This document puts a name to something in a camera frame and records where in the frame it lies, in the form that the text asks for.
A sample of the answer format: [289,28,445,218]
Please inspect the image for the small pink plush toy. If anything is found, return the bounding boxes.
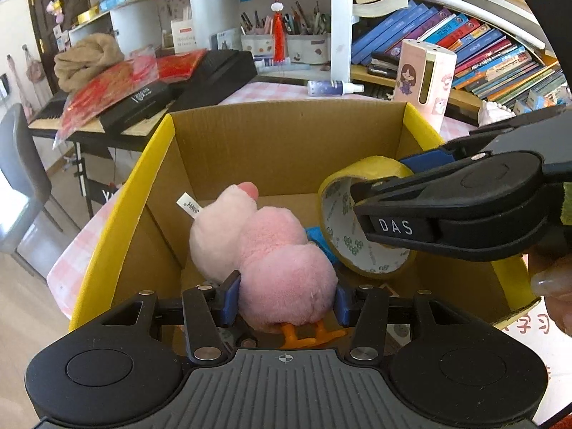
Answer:
[237,206,347,350]

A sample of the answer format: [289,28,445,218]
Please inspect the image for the white box red label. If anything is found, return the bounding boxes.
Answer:
[171,18,197,53]

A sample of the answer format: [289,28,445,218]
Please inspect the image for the red plastic packet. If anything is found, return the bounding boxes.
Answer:
[53,58,162,148]

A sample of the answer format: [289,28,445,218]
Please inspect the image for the wooden bookshelf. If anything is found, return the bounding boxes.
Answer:
[331,0,572,121]

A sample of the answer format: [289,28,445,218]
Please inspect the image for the white pen holder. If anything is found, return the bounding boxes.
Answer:
[240,2,332,65]

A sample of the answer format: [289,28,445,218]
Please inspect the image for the black electric keyboard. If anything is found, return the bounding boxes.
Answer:
[28,49,258,150]

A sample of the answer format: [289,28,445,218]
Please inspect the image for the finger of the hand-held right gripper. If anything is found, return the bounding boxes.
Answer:
[351,159,475,219]
[399,105,572,175]

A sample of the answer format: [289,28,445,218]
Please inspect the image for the printed desk mat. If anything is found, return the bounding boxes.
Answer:
[500,299,572,383]

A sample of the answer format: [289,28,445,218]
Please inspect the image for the black keyboard stand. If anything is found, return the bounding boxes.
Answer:
[71,140,130,215]

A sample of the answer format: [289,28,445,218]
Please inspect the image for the large pale pink plush pig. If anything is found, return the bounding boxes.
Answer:
[176,182,260,284]

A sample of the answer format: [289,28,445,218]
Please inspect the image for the dark brown door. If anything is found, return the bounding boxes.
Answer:
[24,0,90,54]

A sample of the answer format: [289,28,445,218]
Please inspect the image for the white quilted pouch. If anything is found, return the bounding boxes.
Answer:
[478,99,514,127]

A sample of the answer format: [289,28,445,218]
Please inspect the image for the pink cartoon girl box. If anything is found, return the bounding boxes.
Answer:
[392,39,457,130]

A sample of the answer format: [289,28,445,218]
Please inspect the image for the row of blue books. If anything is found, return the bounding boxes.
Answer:
[351,2,572,112]

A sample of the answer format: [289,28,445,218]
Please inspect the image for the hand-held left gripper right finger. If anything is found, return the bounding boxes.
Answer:
[335,283,475,362]

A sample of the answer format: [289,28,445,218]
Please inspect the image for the pink hanging bag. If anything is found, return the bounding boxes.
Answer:
[22,45,43,82]

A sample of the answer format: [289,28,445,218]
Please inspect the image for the pink checked tablecloth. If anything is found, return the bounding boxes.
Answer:
[47,78,394,322]

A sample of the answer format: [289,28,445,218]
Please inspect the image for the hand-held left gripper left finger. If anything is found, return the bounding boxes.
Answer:
[100,270,242,363]

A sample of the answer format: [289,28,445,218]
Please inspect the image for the black flat box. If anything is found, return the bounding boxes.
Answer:
[99,81,175,134]

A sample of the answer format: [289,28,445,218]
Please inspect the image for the yellow cardboard box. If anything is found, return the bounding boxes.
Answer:
[69,100,543,358]

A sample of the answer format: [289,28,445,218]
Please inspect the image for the beige crumpled cloth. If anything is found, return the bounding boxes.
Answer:
[54,34,126,94]

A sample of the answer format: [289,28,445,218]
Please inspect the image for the grey chair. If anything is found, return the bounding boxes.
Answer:
[0,103,83,278]

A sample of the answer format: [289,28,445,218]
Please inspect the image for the red hanging tassel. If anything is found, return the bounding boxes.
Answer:
[270,2,287,65]

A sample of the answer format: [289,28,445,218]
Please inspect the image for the small blue object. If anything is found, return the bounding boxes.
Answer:
[305,227,340,266]

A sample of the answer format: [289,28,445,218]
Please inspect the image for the small red packet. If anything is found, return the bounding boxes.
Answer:
[156,51,208,82]

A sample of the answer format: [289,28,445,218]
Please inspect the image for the person's right hand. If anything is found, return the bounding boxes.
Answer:
[527,250,572,337]

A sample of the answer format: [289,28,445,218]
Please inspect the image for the purple spray bottle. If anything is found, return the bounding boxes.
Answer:
[307,79,365,98]

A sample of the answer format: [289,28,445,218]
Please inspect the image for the white shelf unit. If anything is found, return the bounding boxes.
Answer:
[67,0,358,83]

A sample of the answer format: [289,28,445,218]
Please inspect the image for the yellow tape roll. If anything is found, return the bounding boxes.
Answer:
[317,156,418,280]

